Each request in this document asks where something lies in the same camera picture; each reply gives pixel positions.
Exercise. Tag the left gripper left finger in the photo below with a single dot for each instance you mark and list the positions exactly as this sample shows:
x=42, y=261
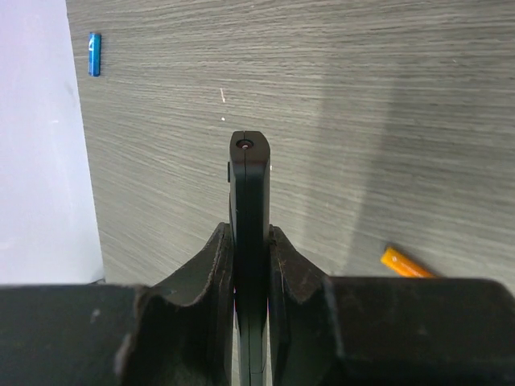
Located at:
x=178, y=332

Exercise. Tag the orange battery near bin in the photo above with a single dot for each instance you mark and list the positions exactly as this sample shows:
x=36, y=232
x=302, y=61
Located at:
x=403, y=265

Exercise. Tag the blue battery far left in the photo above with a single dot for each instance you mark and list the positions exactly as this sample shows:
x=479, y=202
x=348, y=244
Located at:
x=94, y=54

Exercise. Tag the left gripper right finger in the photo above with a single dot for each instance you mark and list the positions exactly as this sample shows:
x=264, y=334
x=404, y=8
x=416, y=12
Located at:
x=327, y=330

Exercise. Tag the black remote control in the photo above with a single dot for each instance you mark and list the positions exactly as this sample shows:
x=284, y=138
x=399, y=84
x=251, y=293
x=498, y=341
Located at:
x=249, y=204

